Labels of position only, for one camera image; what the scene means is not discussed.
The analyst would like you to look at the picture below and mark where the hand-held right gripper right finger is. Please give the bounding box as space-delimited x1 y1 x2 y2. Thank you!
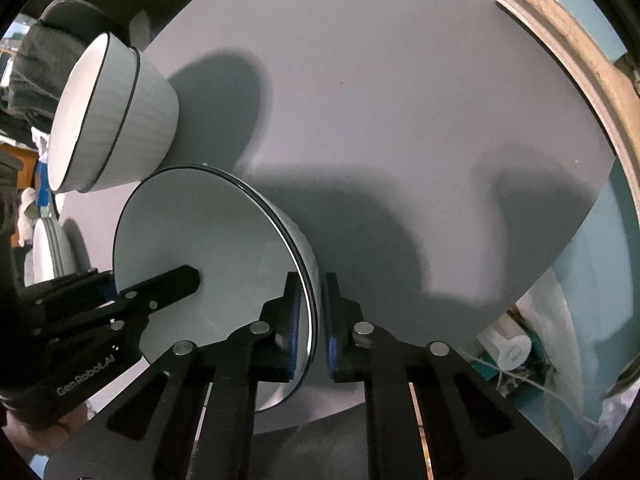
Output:
324 272 576 480

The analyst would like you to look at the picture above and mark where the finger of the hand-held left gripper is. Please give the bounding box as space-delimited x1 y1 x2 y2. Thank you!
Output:
20 268 117 306
30 265 202 341

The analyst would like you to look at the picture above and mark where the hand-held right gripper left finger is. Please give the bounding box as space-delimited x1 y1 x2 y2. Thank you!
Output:
45 271 307 480

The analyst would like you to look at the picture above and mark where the large white plate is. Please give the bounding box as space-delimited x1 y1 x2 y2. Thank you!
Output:
31 216 76 281

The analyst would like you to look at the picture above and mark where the person's left hand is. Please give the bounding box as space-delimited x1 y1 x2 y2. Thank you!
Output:
0 400 94 461

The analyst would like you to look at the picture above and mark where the white plastic spool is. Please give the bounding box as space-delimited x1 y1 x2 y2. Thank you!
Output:
477 320 532 372

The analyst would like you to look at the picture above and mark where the dark grey cloth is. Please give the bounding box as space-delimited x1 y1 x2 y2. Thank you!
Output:
6 22 68 118

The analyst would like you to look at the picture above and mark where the clear plastic bag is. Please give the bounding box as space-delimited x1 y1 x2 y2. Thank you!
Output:
515 270 603 411

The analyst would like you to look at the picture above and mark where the wooden moulding strip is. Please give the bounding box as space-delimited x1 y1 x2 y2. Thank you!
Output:
487 0 640 246

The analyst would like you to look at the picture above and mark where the white cord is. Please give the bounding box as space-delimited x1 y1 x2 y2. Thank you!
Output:
470 352 603 428

